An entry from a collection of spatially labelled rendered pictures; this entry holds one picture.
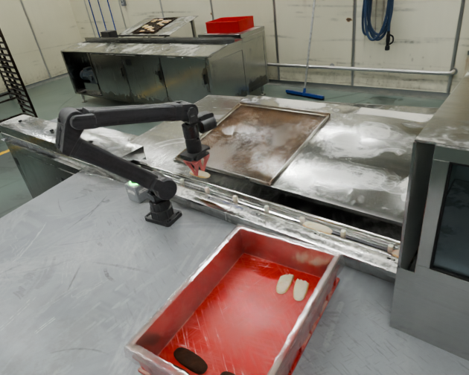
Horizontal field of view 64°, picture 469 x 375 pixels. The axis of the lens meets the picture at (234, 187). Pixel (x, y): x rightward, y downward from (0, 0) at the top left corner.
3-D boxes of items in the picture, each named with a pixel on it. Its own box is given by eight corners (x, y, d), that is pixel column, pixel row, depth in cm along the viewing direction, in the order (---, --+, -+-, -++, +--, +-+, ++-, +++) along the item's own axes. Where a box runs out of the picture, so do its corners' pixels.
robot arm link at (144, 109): (61, 125, 111) (72, 133, 103) (59, 106, 109) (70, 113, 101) (184, 114, 137) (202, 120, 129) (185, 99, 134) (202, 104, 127)
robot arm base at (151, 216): (144, 220, 140) (168, 227, 134) (138, 202, 135) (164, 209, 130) (158, 207, 146) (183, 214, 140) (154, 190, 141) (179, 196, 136)
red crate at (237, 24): (206, 33, 474) (204, 22, 467) (222, 27, 498) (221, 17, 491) (239, 32, 447) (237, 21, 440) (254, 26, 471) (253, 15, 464)
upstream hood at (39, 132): (1, 135, 241) (-5, 122, 236) (27, 124, 252) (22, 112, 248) (116, 176, 168) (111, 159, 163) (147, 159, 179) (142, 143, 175)
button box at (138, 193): (129, 206, 156) (122, 183, 151) (144, 196, 161) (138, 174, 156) (142, 211, 152) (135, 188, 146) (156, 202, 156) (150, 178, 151)
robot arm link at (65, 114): (40, 143, 109) (49, 152, 102) (62, 102, 109) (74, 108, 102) (157, 193, 140) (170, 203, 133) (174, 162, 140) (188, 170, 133)
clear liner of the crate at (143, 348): (131, 373, 86) (119, 347, 81) (241, 245, 119) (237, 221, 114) (257, 454, 68) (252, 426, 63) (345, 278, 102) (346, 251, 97)
